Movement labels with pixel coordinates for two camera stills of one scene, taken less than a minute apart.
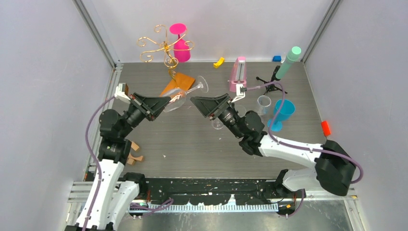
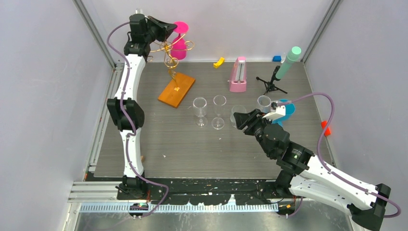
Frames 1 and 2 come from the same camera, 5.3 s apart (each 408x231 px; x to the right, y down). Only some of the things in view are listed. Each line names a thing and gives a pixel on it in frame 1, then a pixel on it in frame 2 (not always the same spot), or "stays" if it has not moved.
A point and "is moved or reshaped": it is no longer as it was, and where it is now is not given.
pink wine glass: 182,56 is moved or reshaped
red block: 326,129 stays
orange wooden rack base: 183,83 stays
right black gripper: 212,108 -> 251,119
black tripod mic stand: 272,87 stays
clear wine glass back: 178,96 -> 199,106
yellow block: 219,63 stays
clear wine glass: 263,102 stays
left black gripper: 150,107 -> 165,30
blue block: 276,58 stays
